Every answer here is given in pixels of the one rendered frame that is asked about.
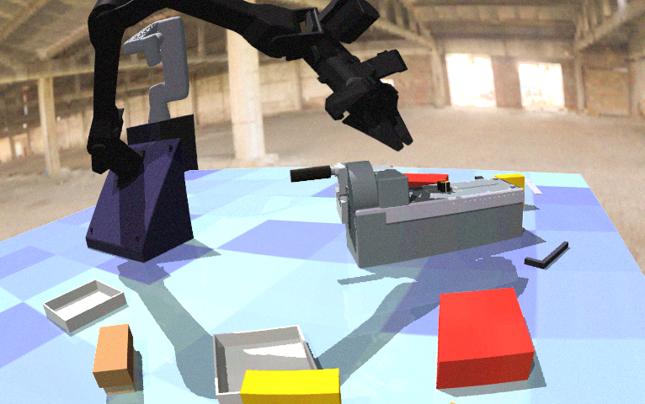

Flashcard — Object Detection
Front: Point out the red block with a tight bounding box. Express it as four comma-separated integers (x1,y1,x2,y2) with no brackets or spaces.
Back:
436,288,535,389
404,173,449,188

